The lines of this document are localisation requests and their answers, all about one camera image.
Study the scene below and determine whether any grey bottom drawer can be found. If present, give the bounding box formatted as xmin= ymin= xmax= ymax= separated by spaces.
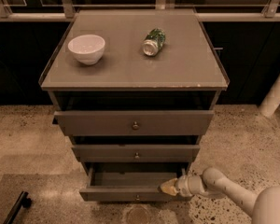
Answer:
xmin=79 ymin=163 xmax=188 ymax=202

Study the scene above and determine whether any grey top drawer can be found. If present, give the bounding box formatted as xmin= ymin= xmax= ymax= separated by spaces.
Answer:
xmin=54 ymin=110 xmax=214 ymax=136

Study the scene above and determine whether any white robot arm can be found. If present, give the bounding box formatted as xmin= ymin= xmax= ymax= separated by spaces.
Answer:
xmin=161 ymin=74 xmax=280 ymax=224

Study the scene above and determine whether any grey drawer cabinet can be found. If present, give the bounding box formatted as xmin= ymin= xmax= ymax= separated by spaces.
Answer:
xmin=39 ymin=8 xmax=231 ymax=185

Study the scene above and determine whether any green soda can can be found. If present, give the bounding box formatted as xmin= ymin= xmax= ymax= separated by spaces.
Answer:
xmin=142 ymin=28 xmax=166 ymax=57

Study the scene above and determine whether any grey middle drawer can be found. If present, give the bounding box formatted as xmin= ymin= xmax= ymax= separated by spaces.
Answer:
xmin=72 ymin=145 xmax=200 ymax=162

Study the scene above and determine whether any black bar on floor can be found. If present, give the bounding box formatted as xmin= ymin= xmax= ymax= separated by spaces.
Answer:
xmin=3 ymin=191 xmax=32 ymax=224

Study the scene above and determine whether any metal railing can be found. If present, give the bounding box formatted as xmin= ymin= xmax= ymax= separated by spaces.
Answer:
xmin=0 ymin=0 xmax=280 ymax=22

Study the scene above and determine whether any white ceramic bowl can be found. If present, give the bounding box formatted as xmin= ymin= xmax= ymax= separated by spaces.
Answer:
xmin=67 ymin=35 xmax=105 ymax=65

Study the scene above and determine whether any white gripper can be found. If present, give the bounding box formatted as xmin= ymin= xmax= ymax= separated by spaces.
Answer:
xmin=160 ymin=175 xmax=205 ymax=197

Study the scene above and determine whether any grey drawer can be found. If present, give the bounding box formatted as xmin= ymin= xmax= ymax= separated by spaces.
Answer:
xmin=79 ymin=163 xmax=188 ymax=202
xmin=54 ymin=110 xmax=214 ymax=136
xmin=72 ymin=145 xmax=200 ymax=162

